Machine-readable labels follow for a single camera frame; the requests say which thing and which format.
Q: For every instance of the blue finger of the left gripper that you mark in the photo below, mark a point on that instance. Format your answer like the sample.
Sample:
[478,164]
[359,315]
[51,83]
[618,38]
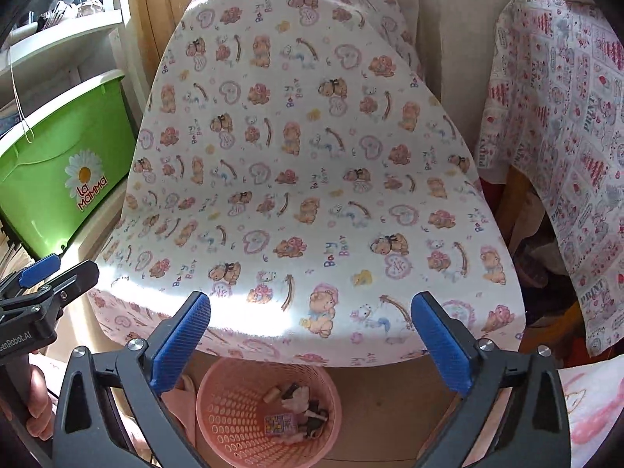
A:
[39,271]
[71,284]

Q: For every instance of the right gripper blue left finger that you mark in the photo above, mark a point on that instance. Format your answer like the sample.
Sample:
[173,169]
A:
[89,431]

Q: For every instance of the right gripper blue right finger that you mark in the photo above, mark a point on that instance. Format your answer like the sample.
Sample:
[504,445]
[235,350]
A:
[534,428]

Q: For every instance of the cream thread spool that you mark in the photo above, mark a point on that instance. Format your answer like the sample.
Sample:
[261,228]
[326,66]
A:
[272,395]

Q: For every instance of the pastel patterned small box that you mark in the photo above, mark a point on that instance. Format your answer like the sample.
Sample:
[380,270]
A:
[281,424]

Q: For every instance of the white tissue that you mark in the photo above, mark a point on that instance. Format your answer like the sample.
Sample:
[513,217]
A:
[296,399]

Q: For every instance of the black scissors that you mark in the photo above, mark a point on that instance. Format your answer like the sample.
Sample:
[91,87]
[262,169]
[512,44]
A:
[315,419]

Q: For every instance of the left hand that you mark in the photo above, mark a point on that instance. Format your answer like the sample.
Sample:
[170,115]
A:
[40,424]

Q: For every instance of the pink slipper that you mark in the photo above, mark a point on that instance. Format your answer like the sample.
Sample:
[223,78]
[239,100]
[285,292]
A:
[181,403]

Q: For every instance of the green La Mamma storage box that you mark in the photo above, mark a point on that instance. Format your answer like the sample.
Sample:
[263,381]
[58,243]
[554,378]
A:
[62,161]

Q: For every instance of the pink plastic waste basket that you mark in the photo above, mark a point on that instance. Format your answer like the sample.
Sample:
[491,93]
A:
[230,413]

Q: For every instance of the white shelf unit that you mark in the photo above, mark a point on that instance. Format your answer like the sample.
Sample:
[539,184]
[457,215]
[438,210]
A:
[46,64]

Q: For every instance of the bear print cloth cover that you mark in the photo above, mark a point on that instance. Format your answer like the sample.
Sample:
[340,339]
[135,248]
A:
[294,167]

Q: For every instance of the pink print cloth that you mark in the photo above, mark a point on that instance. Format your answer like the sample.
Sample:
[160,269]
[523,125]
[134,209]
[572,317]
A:
[554,112]

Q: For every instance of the white cabinet side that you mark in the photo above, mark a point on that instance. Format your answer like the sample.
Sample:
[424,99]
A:
[456,39]

